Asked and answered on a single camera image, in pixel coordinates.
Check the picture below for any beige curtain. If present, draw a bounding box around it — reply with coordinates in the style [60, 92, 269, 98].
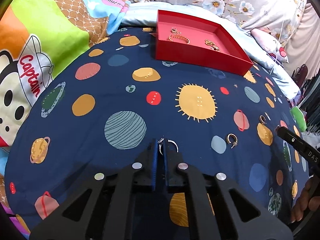
[285, 0, 320, 80]

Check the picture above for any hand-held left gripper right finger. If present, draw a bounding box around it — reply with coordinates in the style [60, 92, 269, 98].
[164, 142, 294, 240]

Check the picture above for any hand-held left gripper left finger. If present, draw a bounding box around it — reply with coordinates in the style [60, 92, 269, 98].
[29, 137, 158, 240]

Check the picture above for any small hoop earring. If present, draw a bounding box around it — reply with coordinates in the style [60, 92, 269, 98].
[157, 137, 179, 153]
[226, 134, 238, 149]

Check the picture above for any gold chain bracelet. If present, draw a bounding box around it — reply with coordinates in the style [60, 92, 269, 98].
[167, 34, 192, 44]

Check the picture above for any colourful cartoon monkey blanket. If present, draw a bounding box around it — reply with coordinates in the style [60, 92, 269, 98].
[0, 0, 130, 155]

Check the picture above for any person's right hand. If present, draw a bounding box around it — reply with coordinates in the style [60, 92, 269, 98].
[290, 177, 313, 224]

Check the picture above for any pink cartoon pillow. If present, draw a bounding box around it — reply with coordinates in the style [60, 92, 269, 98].
[250, 27, 289, 63]

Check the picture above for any gold chain jewellery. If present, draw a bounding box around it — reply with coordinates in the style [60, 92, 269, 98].
[204, 39, 222, 52]

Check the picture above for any navy planet print bedsheet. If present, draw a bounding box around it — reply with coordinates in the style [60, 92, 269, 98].
[4, 26, 310, 240]

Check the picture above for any dark metal chair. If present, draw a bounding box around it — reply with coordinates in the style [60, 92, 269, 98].
[291, 64, 309, 93]

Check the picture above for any red cardboard box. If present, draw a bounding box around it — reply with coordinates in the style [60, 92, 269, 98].
[155, 9, 253, 76]

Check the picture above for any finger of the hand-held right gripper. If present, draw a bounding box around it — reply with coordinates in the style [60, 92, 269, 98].
[277, 126, 304, 151]

